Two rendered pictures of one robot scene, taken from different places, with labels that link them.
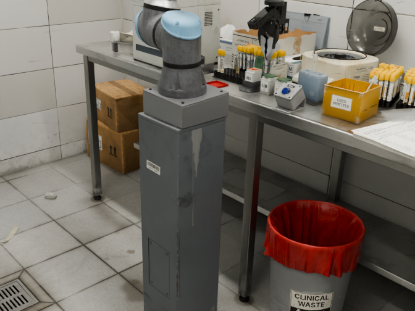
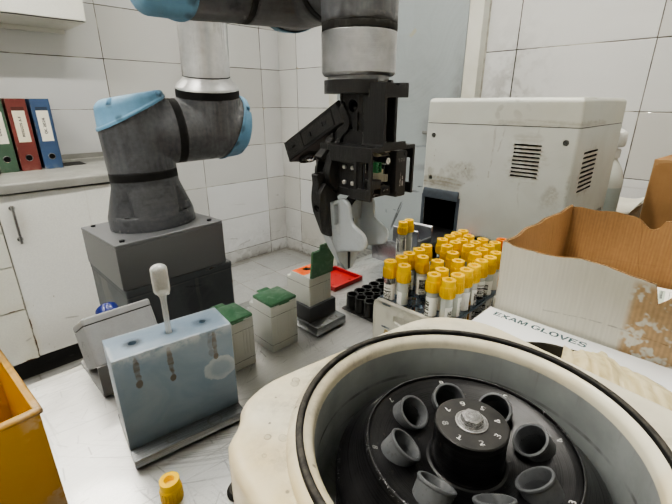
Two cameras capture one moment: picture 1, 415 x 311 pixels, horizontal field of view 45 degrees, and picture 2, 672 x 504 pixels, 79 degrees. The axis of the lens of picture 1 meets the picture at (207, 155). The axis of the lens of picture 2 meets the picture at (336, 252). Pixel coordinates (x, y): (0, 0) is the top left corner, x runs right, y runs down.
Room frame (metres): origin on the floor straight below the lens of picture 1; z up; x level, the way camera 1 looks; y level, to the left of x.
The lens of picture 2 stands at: (1.85, -0.67, 1.17)
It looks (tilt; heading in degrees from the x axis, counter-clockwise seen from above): 20 degrees down; 88
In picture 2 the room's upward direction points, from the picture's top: straight up
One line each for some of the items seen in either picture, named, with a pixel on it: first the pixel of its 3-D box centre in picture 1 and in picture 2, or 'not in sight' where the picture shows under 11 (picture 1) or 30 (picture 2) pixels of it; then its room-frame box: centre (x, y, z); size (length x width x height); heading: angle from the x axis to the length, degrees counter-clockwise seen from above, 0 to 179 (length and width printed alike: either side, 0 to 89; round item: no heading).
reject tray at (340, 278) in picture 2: (215, 84); (335, 277); (1.86, -0.02, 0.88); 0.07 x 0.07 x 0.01; 43
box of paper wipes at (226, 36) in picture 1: (227, 37); not in sight; (2.51, -0.08, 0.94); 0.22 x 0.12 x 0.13; 47
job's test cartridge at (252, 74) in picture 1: (253, 77); (309, 290); (1.82, -0.16, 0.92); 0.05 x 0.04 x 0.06; 134
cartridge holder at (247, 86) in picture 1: (252, 84); (309, 307); (1.82, -0.16, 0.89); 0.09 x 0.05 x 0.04; 134
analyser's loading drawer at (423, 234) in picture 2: (190, 62); (418, 236); (2.03, 0.08, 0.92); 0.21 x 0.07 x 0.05; 43
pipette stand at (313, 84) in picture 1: (312, 86); (176, 378); (1.71, -0.35, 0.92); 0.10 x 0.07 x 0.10; 35
